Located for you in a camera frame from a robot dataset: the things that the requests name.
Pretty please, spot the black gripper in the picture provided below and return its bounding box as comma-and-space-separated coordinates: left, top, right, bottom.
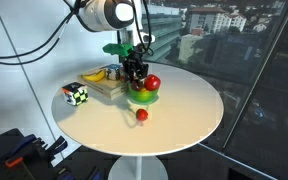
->
121, 49, 150, 90

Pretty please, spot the yellow banana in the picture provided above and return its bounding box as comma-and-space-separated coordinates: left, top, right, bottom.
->
81, 68, 107, 83

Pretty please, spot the white red green cube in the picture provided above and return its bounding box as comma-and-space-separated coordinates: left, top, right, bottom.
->
61, 81, 90, 107

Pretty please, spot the dark plum fruit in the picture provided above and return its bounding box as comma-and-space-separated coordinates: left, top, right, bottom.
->
131, 79, 144, 92

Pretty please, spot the wooden tray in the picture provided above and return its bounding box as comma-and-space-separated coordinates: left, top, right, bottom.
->
76, 64, 131, 101

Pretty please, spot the red apple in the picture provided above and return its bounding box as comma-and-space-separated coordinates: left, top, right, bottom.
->
143, 73, 162, 92

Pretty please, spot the green bowl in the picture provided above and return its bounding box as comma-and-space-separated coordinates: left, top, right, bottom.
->
127, 81, 160, 105

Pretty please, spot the blue white picture cube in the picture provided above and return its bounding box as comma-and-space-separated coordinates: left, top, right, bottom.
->
103, 63, 126, 82

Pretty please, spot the small red fruit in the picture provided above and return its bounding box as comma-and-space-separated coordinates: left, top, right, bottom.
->
135, 108, 150, 122

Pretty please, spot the black pegboard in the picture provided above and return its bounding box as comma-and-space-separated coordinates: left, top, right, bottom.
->
0, 127, 62, 180

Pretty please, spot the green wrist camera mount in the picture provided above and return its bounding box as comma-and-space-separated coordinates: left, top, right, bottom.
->
102, 42, 135, 58

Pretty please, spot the white table pedestal base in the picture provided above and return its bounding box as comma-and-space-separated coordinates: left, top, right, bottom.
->
107, 154, 169, 180

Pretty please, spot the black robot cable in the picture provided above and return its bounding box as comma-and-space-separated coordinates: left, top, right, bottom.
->
0, 0, 85, 66

